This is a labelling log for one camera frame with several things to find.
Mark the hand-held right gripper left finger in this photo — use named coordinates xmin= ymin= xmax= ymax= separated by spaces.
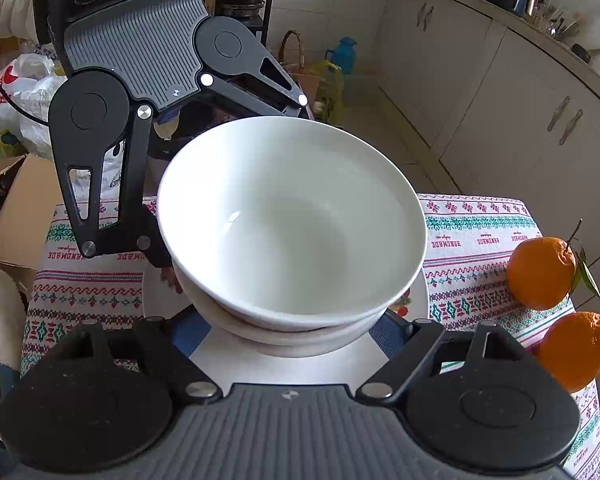
xmin=72 ymin=307 xmax=223 ymax=404

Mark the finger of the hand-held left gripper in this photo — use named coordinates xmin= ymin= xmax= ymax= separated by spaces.
xmin=200 ymin=47 xmax=314 ymax=121
xmin=54 ymin=105 xmax=174 ymax=269

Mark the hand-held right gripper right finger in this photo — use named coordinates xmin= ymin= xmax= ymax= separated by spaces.
xmin=356 ymin=309 xmax=533 ymax=403

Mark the white bowl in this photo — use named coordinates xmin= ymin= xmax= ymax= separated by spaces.
xmin=156 ymin=116 xmax=429 ymax=332
xmin=207 ymin=322 xmax=378 ymax=358
xmin=172 ymin=259 xmax=388 ymax=345

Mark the large white fruit-print plate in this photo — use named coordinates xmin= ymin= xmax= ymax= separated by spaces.
xmin=141 ymin=255 xmax=429 ymax=373

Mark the wicker basket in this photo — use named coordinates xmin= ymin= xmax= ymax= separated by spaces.
xmin=278 ymin=30 xmax=307 ymax=76

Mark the yellow-green bag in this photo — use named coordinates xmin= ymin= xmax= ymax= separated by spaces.
xmin=307 ymin=60 xmax=346 ymax=123

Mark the blue jug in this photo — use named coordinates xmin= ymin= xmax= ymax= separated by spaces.
xmin=325 ymin=36 xmax=357 ymax=76

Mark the white plastic bag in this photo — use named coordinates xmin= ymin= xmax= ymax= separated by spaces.
xmin=0 ymin=52 xmax=68 ymax=158

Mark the patterned tablecloth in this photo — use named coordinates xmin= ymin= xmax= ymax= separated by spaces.
xmin=20 ymin=194 xmax=600 ymax=480

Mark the brown cardboard box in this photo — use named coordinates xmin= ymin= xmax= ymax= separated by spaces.
xmin=0 ymin=152 xmax=58 ymax=281

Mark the orange with stem and leaf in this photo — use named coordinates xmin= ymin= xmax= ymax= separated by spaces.
xmin=506 ymin=219 xmax=600 ymax=311

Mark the person's white jacket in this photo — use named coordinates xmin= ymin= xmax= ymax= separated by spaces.
xmin=0 ymin=249 xmax=28 ymax=480

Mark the orange without leaf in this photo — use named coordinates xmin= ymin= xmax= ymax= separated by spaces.
xmin=537 ymin=311 xmax=600 ymax=394

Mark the utensil holder with utensils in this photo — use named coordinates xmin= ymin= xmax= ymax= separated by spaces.
xmin=535 ymin=5 xmax=586 ymax=41

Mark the small black pan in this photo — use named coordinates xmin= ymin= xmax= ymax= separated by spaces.
xmin=571 ymin=44 xmax=600 ymax=64

